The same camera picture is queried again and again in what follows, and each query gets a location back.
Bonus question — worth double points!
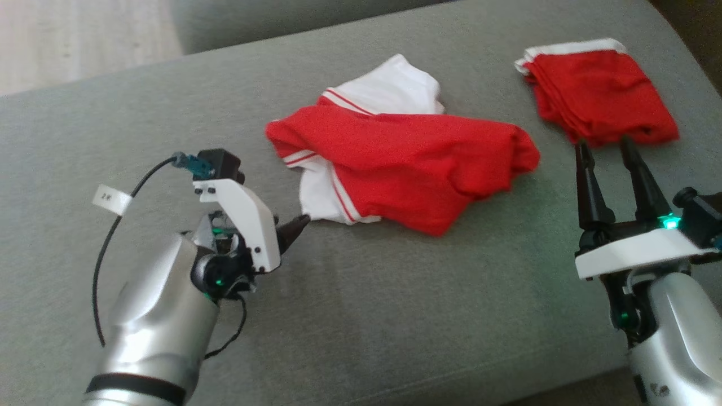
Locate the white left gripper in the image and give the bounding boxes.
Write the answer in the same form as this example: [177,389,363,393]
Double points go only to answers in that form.
[189,179,312,303]

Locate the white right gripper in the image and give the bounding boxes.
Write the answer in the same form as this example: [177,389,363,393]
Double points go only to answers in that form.
[574,135,706,345]

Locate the red shorts with white trim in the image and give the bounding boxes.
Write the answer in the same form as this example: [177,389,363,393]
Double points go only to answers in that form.
[514,38,681,149]

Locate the red and white jersey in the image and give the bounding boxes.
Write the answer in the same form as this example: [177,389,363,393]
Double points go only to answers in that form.
[265,54,541,237]

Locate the grey sofa seat cushion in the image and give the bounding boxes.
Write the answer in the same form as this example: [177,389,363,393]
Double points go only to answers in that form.
[0,0,722,406]

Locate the mustard yellow furniture panel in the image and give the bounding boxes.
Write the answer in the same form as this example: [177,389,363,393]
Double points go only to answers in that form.
[649,0,722,96]

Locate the grey sofa back cushion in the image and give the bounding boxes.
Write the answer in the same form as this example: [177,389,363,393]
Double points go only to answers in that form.
[169,0,455,56]

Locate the teal camera cable connector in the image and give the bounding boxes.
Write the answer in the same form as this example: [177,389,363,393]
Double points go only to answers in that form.
[171,152,213,176]

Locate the white cable label tag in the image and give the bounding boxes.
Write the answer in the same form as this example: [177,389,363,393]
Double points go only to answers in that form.
[91,184,134,217]

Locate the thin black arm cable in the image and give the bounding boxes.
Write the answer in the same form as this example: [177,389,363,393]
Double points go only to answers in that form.
[93,157,250,361]

